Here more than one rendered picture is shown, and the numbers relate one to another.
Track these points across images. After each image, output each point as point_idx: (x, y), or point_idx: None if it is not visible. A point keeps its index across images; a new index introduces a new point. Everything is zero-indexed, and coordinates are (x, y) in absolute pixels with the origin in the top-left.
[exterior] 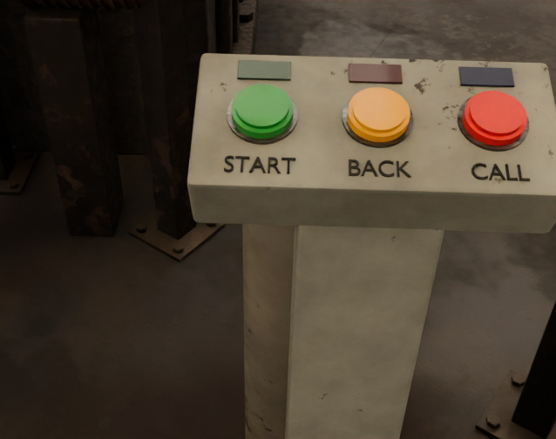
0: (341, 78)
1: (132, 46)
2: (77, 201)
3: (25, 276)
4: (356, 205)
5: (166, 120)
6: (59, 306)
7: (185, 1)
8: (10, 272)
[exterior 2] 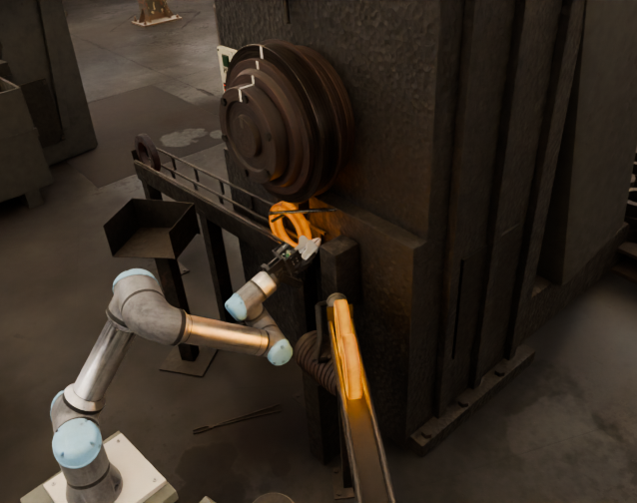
0: None
1: (377, 384)
2: (313, 442)
3: (280, 460)
4: None
5: (340, 441)
6: (277, 484)
7: (399, 382)
8: (277, 453)
